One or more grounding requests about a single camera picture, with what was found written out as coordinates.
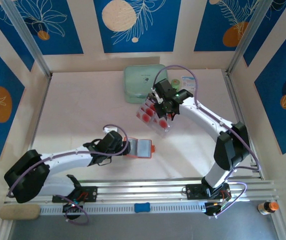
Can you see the clear acrylic card stand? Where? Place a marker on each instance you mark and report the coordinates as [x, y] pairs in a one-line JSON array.
[[165, 132]]

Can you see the orange card holder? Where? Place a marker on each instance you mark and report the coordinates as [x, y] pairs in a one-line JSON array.
[[144, 150]]

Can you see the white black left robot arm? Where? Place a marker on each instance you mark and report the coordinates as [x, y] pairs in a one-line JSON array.
[[67, 160]]

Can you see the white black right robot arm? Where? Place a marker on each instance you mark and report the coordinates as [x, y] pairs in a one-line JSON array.
[[203, 117]]

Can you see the black credit card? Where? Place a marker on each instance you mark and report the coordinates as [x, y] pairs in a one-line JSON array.
[[149, 97]]

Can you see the green capped bottle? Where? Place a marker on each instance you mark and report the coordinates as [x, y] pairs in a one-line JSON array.
[[175, 82]]

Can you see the white blue paper packet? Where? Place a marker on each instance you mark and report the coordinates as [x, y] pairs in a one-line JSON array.
[[189, 82]]

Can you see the mint green zip pouch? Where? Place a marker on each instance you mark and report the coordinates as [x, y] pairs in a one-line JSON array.
[[137, 82]]

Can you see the blue plastic clip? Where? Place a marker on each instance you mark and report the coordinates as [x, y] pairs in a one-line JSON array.
[[142, 208]]

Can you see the black control box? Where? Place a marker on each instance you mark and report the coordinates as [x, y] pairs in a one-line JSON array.
[[211, 211], [73, 212]]

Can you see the beige foam block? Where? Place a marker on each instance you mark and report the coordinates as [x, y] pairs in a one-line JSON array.
[[20, 212]]

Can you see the amber bottle orange cap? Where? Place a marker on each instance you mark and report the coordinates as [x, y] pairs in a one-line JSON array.
[[268, 208]]

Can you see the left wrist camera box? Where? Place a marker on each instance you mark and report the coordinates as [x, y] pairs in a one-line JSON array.
[[111, 140]]

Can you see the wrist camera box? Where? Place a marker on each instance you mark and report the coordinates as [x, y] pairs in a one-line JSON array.
[[164, 88], [111, 140]]

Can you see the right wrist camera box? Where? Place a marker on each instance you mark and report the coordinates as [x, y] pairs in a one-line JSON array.
[[164, 88]]

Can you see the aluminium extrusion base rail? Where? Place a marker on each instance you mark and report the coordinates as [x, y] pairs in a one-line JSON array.
[[145, 190]]

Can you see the aluminium side rail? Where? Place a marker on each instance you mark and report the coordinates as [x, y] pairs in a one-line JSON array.
[[231, 87]]

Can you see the aluminium frame post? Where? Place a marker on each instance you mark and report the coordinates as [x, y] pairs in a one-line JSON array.
[[29, 40], [247, 37]]

